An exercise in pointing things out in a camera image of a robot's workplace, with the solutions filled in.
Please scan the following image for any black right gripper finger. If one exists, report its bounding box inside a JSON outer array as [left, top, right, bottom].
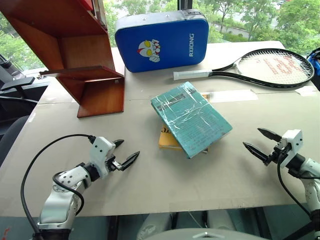
[[242, 141, 272, 162], [257, 127, 283, 144]]

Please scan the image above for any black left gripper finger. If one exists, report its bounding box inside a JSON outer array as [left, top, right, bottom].
[[111, 138, 125, 149], [119, 150, 141, 172]]

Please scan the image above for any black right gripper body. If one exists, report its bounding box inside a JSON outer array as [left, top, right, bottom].
[[262, 138, 289, 166]]

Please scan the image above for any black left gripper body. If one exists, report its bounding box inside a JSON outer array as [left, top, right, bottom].
[[106, 149, 126, 174]]

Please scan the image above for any yellow book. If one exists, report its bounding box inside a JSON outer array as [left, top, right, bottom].
[[158, 92, 212, 154]]

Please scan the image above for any teal taped book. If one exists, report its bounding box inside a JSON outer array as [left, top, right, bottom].
[[150, 81, 234, 160]]

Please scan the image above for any brown wooden shelf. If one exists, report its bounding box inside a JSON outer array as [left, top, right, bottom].
[[0, 0, 126, 119]]

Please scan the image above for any short white tape piece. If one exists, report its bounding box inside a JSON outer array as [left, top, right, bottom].
[[294, 86, 317, 97]]

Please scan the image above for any white rounded shape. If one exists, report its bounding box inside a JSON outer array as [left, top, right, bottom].
[[206, 209, 236, 231], [135, 212, 174, 240]]

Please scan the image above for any blue bag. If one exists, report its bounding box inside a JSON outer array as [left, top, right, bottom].
[[306, 47, 320, 91]]

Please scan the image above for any grey rounded shape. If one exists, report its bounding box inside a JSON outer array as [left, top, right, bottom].
[[149, 227, 266, 240]]

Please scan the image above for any black tennis racket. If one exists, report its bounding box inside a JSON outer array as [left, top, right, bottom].
[[172, 47, 315, 90]]

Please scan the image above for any black office chair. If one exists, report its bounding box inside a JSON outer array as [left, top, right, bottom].
[[0, 115, 31, 169]]

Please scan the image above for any blue padded kick shield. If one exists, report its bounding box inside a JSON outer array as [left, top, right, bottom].
[[114, 10, 210, 74]]

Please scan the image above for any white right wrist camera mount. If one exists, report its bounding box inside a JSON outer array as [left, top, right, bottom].
[[278, 129, 304, 169]]

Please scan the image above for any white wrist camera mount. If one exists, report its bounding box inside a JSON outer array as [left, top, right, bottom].
[[278, 129, 304, 169], [88, 136, 117, 180]]

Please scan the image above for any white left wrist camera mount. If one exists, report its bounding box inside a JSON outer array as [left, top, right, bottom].
[[88, 136, 117, 180]]

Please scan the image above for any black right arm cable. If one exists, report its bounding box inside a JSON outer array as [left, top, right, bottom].
[[276, 152, 320, 240]]

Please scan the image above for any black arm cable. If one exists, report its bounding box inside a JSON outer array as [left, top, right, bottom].
[[20, 134, 97, 240], [276, 152, 320, 240]]

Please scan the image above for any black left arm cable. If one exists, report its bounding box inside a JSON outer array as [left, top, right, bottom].
[[20, 134, 97, 240]]

